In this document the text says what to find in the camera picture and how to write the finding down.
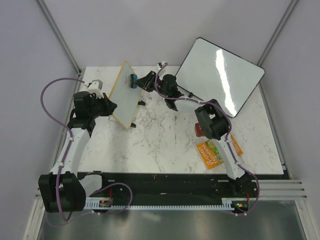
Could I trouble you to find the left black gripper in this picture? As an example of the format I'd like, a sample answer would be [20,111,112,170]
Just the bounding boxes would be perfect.
[88,92,117,119]

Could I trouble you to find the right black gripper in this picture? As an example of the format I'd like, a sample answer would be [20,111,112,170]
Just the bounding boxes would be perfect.
[132,71,168,98]

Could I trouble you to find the blue whiteboard eraser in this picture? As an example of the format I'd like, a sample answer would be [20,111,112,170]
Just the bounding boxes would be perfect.
[129,73,138,89]

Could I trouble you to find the yellow framed small whiteboard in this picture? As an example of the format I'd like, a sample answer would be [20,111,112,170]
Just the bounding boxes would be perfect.
[108,61,142,129]

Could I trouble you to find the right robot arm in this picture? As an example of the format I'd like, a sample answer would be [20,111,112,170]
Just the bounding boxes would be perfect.
[129,71,248,197]

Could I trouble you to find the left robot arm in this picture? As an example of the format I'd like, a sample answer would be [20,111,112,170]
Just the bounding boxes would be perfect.
[38,90,117,213]

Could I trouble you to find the black framed large whiteboard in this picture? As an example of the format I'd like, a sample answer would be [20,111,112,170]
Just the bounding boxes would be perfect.
[176,37,266,118]

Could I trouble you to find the red power cube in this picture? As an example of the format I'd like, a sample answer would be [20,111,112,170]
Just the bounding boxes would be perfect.
[194,123,203,137]

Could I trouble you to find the orange treehouse book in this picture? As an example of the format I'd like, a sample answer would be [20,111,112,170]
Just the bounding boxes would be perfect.
[195,135,244,170]

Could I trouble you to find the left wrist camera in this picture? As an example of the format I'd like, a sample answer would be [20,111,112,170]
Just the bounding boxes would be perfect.
[87,79,104,99]

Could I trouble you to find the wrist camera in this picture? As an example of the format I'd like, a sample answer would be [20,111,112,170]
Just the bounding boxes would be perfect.
[157,61,168,70]
[87,79,104,99]

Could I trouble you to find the small whiteboard wire stand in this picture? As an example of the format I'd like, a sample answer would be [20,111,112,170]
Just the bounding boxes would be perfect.
[112,100,146,129]

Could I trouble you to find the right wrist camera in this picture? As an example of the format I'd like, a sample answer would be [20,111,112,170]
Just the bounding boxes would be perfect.
[157,61,168,70]

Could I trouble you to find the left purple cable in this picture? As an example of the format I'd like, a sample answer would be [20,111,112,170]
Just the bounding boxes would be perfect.
[40,77,133,227]

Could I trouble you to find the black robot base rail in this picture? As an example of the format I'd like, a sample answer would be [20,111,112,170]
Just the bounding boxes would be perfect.
[79,171,260,203]

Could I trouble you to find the white slotted cable duct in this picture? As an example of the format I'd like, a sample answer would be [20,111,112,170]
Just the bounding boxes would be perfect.
[83,198,235,211]

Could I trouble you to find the aluminium frame rail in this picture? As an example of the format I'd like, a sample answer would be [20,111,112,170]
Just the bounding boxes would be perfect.
[34,177,308,200]

